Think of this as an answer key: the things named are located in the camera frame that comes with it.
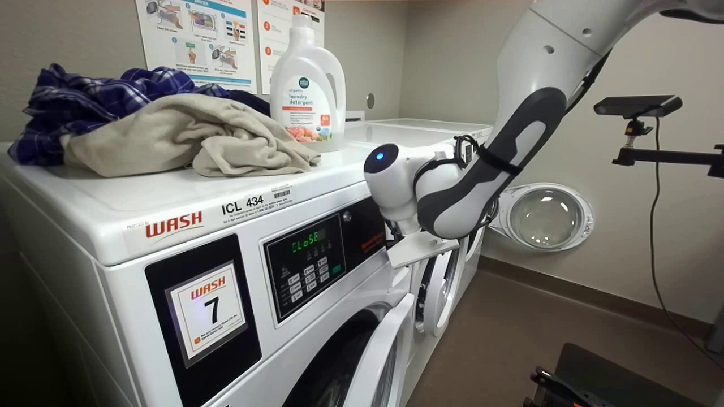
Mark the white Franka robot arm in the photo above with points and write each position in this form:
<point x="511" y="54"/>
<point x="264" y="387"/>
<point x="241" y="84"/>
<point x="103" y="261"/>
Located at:
<point x="528" y="69"/>

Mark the white washing machine number eight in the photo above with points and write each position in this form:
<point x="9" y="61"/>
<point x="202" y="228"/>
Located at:
<point x="422" y="132"/>

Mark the white washing machine number seven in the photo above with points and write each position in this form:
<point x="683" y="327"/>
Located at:
<point x="128" y="217"/>

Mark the black display control panel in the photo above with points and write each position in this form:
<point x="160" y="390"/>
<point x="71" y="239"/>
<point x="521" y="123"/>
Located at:
<point x="362" y="233"/>

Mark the white detergent bottle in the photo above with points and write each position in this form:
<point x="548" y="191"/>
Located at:
<point x="308" y="92"/>

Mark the white round washer door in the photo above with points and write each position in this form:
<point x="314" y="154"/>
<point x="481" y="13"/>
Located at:
<point x="376" y="354"/>

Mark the open round glass washer door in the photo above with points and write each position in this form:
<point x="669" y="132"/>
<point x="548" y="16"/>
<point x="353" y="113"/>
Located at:
<point x="545" y="217"/>

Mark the laundry instruction poster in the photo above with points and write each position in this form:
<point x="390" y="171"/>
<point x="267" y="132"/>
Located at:
<point x="274" y="29"/>
<point x="195" y="36"/>

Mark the beige crumpled cloth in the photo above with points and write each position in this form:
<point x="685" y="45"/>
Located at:
<point x="173" y="137"/>

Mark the black number seven label panel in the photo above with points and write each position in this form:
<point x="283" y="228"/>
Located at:
<point x="171" y="286"/>

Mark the black clamp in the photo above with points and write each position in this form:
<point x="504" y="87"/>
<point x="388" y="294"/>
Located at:
<point x="555" y="387"/>

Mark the blue plaid cloth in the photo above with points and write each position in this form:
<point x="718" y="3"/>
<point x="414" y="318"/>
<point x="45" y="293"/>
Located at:
<point x="76" y="104"/>

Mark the dark grey robot cart platform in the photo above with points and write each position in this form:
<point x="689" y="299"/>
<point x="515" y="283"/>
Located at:
<point x="635" y="380"/>

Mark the small grey wall fixture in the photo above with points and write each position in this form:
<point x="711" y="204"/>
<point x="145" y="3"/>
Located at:
<point x="370" y="100"/>

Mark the black external camera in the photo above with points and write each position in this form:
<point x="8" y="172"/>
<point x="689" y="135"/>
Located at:
<point x="636" y="104"/>

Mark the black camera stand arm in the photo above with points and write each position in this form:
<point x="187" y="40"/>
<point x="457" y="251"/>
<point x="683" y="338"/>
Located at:
<point x="663" y="157"/>

